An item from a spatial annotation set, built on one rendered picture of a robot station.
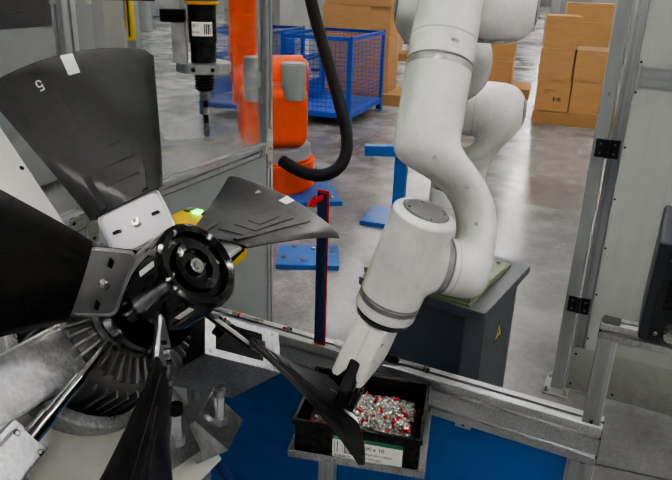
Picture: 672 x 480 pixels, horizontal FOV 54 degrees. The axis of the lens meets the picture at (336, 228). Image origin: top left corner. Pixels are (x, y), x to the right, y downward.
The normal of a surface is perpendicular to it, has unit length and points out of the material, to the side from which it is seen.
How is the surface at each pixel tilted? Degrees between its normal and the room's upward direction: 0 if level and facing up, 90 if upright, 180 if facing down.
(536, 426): 90
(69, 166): 62
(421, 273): 101
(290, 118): 90
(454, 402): 90
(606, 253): 90
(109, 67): 48
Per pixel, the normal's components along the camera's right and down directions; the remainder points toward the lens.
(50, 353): 0.70, -0.46
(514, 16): 0.52, 0.40
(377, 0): -0.32, 0.32
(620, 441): 0.03, -0.93
